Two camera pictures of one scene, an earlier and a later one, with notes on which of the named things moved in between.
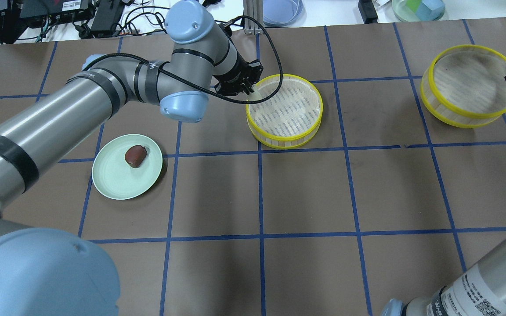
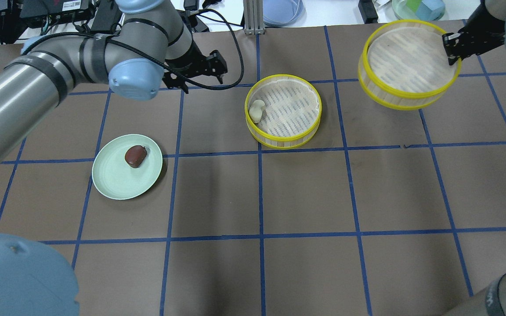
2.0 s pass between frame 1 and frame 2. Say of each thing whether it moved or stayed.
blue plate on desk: stayed
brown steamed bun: stayed
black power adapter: stayed
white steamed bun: moved
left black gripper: moved
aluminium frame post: stayed
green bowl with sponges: stayed
